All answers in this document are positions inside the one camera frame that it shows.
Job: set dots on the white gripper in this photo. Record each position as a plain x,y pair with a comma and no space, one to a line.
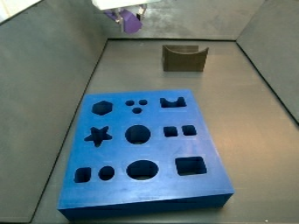
112,4

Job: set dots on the purple three prong object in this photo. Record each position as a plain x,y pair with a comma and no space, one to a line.
127,19

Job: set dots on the black curved fixture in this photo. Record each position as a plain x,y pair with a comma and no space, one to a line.
183,58

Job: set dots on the blue foam shape block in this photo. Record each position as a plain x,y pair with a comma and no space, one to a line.
141,158

